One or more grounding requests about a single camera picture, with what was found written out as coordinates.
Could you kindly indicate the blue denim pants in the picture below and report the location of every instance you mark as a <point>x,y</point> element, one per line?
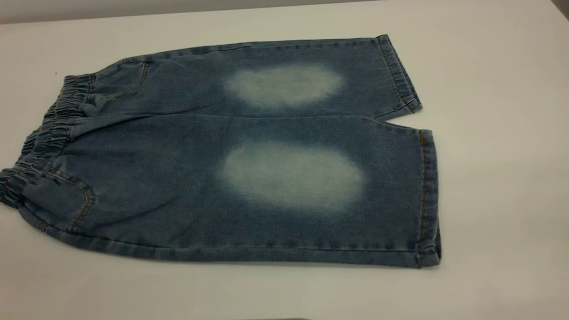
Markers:
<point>178,155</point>

